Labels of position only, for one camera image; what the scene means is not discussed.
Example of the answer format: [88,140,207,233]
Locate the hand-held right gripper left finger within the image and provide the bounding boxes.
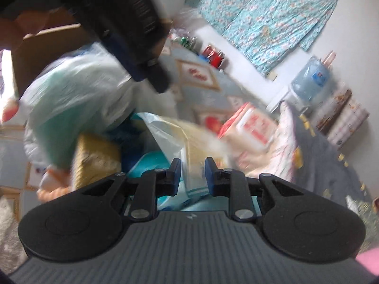
[81,158,182,221]

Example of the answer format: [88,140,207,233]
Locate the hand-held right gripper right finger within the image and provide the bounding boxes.
[205,157,301,222]

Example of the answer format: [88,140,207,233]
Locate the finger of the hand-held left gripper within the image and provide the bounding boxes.
[104,32,151,82]
[145,61,172,93]

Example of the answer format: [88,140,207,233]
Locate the clear bag of yellow cloth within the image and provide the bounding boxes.
[139,112,234,202]

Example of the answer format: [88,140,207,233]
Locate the brown cardboard box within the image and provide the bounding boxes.
[12,24,98,98]

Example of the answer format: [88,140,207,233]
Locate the person's left hand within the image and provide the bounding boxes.
[0,7,76,49]

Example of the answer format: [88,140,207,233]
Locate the teal wet wipes pack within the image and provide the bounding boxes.
[123,151,178,210]

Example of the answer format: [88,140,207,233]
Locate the green cans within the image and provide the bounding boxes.
[172,34,199,51]

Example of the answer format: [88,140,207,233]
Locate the red cans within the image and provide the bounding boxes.
[201,44,227,67]

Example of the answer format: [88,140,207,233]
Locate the red and white pack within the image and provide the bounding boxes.
[217,102,279,166]

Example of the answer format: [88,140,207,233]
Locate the clear plastic bag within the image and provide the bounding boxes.
[170,9,202,36]

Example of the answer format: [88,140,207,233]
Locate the white plastic bag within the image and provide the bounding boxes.
[21,43,143,169]

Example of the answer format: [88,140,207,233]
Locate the gold box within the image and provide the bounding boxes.
[71,133,122,188]

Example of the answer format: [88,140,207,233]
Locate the grey quilt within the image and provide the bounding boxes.
[246,101,379,213]

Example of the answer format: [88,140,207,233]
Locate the floral wallpaper roll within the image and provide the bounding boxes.
[314,89,353,137]

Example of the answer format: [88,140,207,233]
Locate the blue water bottle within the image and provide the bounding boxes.
[290,56,332,101]

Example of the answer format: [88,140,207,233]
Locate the checked wallpaper roll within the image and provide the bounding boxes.
[329,98,370,150]

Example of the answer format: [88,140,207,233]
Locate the pink plush cushion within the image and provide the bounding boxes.
[355,250,379,275]

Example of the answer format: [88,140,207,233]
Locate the teal floral wall cloth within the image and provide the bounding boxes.
[185,0,338,76]

